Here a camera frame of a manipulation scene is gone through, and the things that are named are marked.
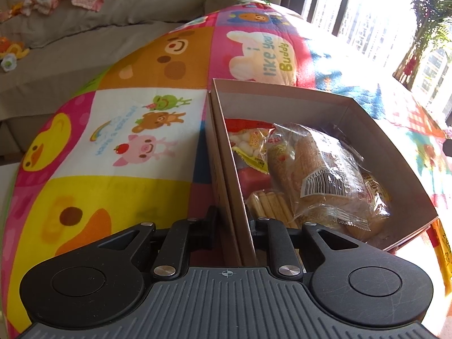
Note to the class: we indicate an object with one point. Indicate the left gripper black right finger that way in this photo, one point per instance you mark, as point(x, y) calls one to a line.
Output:
point(271, 235)

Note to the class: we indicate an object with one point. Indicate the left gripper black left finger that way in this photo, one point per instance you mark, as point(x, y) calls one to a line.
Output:
point(183, 238)

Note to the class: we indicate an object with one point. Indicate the white cardboard box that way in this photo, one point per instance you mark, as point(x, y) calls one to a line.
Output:
point(411, 207)

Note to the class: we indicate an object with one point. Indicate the biscuit sticks pack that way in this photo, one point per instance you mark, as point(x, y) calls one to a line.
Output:
point(271, 205)

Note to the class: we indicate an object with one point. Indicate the large clear bread bag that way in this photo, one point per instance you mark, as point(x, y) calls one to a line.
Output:
point(323, 179)

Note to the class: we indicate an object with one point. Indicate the red yellow snack pack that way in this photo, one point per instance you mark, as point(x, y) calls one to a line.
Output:
point(248, 139)

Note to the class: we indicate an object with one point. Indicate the colourful cartoon play mat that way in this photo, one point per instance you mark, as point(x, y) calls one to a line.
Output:
point(131, 145)

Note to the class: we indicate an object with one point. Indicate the yellow cake bar pack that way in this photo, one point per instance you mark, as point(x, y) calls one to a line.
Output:
point(442, 248)

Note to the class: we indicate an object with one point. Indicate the beige sofa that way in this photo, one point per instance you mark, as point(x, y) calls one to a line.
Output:
point(71, 46)

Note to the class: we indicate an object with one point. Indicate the orange plush toy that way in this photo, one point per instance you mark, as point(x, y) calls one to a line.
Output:
point(10, 53)

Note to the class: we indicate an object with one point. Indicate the potted plant with red ribbon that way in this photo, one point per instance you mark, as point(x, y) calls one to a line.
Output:
point(433, 20)

